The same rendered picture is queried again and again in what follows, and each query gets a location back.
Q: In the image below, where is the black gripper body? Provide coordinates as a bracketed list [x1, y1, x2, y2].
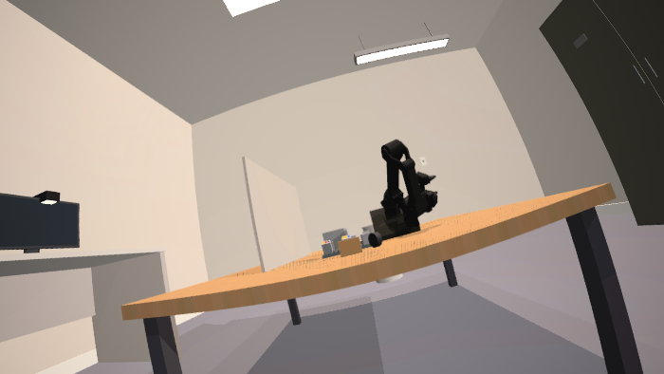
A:
[416, 172, 433, 213]

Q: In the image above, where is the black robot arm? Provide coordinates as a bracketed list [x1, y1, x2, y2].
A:
[380, 140, 438, 227]

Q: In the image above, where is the grey slotted rack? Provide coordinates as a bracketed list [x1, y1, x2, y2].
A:
[322, 244, 372, 259]

